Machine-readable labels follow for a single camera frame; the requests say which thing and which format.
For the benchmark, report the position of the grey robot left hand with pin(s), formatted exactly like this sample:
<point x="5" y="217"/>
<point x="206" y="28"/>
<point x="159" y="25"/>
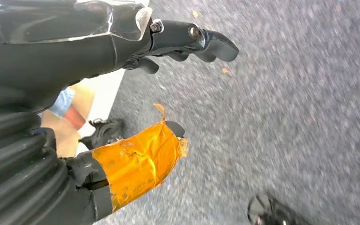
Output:
<point x="59" y="52"/>

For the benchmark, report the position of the small orange scrap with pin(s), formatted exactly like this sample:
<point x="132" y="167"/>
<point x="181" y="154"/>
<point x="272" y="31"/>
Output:
<point x="225" y="70"/>

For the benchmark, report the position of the black robot left foot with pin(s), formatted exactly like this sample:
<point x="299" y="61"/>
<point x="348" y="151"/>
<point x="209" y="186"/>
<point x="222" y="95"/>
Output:
<point x="267" y="211"/>

